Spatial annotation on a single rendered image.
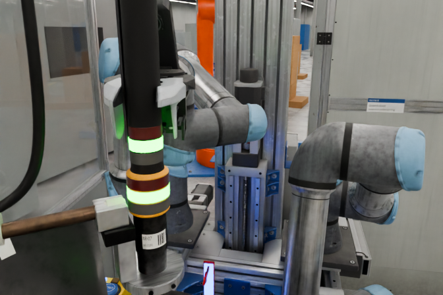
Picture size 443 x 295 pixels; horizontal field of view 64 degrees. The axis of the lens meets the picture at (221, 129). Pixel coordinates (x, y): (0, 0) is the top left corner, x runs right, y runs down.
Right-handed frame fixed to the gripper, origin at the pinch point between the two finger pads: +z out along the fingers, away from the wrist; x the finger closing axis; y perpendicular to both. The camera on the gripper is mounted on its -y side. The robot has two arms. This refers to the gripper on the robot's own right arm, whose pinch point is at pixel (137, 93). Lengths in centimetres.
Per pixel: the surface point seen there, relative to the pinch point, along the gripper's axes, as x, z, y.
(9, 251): 17.9, -6.1, 20.4
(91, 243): 9.5, -10.4, 22.4
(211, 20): -8, -406, -18
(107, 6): 126, -455, -37
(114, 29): 121, -465, -8
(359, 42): -90, -168, 0
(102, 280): 7.5, -7.3, 25.8
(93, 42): 47, -139, -1
